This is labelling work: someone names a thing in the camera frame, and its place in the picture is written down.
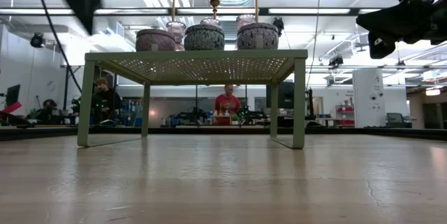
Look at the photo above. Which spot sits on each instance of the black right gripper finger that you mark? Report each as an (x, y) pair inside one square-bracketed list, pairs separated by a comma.
[(384, 25)]

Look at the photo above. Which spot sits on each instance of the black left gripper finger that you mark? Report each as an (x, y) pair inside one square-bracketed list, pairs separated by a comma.
[(87, 7)]

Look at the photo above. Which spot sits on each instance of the mauve patterned candle jar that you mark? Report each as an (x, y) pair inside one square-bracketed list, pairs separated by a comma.
[(155, 40)]

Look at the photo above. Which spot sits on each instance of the blue-grey patterned candle jar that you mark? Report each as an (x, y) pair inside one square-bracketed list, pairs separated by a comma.
[(204, 39)]

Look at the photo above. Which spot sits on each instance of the lavender patterned candle jar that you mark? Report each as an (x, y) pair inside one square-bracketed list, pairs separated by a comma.
[(257, 37)]

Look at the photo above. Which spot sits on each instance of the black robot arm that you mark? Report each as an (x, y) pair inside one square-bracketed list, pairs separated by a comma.
[(195, 115), (251, 115)]

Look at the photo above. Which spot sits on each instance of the black ceiling spotlight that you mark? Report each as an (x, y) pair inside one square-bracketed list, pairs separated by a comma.
[(37, 40), (278, 21), (336, 60)]

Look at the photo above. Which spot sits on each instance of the white pillar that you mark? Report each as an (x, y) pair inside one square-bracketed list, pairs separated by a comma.
[(369, 88)]

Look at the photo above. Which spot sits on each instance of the red storage shelf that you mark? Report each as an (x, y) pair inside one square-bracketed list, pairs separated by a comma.
[(345, 109)]

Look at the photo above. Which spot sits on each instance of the person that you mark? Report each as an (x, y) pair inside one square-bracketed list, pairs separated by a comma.
[(49, 104), (104, 102), (227, 103)]

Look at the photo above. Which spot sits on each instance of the black computer monitor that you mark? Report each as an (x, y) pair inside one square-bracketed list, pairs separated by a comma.
[(13, 95)]

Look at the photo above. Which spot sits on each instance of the green perforated metal shelf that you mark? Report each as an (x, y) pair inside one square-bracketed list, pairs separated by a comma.
[(195, 56)]

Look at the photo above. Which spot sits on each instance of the large black monitor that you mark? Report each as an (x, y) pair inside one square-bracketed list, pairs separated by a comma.
[(284, 95)]

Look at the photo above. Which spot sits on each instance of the red bar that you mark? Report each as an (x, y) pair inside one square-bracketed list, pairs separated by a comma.
[(12, 108)]

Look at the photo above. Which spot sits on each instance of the black aluminium table frame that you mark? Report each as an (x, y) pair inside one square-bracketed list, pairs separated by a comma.
[(401, 132)]

